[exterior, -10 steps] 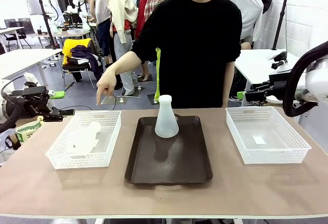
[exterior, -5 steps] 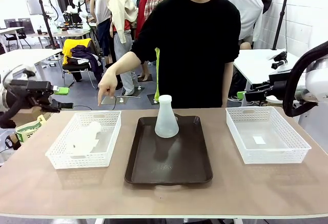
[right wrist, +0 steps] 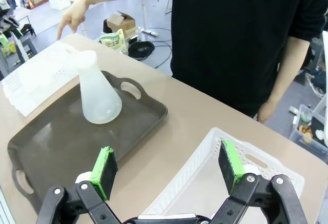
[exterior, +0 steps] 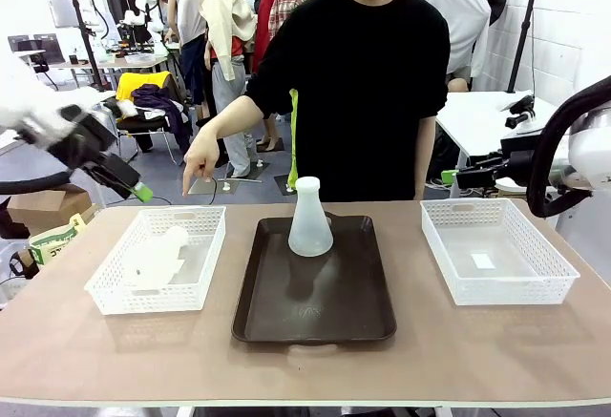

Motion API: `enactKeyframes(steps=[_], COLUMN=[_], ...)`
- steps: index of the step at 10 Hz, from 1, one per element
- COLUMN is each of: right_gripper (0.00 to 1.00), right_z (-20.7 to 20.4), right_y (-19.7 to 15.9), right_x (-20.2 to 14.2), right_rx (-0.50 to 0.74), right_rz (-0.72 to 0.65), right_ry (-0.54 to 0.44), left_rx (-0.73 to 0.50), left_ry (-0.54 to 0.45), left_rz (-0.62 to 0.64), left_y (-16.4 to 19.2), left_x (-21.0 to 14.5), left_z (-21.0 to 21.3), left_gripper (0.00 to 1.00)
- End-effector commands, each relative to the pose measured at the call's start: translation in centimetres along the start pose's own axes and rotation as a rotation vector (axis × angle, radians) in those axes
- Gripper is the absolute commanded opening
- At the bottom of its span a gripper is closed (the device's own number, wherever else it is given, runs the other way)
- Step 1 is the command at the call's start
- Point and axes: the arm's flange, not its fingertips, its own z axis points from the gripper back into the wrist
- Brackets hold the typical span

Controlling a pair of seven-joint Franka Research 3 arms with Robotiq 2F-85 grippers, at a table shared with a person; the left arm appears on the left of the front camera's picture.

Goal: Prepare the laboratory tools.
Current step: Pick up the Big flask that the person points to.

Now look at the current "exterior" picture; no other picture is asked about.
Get mannequin in white shirt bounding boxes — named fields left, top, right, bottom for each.
left=417, top=0, right=493, bottom=79

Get translucent plastic lab vessel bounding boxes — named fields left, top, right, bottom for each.
left=124, top=224, right=191, bottom=289

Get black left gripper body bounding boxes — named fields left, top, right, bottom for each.
left=45, top=104, right=120, bottom=173

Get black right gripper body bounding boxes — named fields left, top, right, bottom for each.
left=494, top=148, right=538, bottom=189

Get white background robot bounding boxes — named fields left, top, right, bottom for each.
left=121, top=0, right=166, bottom=46

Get white board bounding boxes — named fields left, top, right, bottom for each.
left=42, top=0, right=82, bottom=30

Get white perforated plastic basket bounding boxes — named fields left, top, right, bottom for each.
left=84, top=205, right=227, bottom=317
left=419, top=198, right=581, bottom=307

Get person torso black sweater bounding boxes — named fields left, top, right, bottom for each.
left=245, top=0, right=453, bottom=202

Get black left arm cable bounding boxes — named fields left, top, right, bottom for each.
left=0, top=171, right=73, bottom=197

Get mannequin white top navy skirt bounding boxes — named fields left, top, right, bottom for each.
left=166, top=0, right=211, bottom=122

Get translucent conical flask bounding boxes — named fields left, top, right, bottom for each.
left=287, top=176, right=334, bottom=258

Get yellow cloth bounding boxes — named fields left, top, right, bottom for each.
left=116, top=71, right=173, bottom=103

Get mannequin cream jacket grey pants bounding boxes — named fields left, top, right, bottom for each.
left=199, top=0, right=262, bottom=179

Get green white printed bag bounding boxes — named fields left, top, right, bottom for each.
left=28, top=213, right=87, bottom=270

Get black tripod stand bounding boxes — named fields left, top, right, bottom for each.
left=505, top=0, right=543, bottom=94
left=66, top=0, right=116, bottom=92

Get brown cardboard box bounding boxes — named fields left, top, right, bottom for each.
left=7, top=183, right=95, bottom=237

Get person right hand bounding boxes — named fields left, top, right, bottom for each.
left=182, top=125, right=223, bottom=198

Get black office chair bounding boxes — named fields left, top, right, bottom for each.
left=7, top=32, right=63, bottom=92

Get person right forearm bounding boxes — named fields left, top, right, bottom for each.
left=196, top=94, right=266, bottom=144

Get purple cloth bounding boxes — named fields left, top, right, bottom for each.
left=131, top=83, right=193, bottom=156

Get small black device with cable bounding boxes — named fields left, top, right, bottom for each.
left=9, top=248, right=42, bottom=281

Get grey mannequin base plate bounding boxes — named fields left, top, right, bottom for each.
left=228, top=161, right=271, bottom=183
left=187, top=176, right=240, bottom=197

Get black camera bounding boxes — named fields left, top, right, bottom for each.
left=504, top=94, right=537, bottom=130

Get cluttered background table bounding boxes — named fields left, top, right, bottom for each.
left=47, top=52, right=182, bottom=84

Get dark brown handled tray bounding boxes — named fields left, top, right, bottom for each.
left=231, top=210, right=398, bottom=345

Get person left forearm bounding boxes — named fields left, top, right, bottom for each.
left=413, top=115, right=438, bottom=201

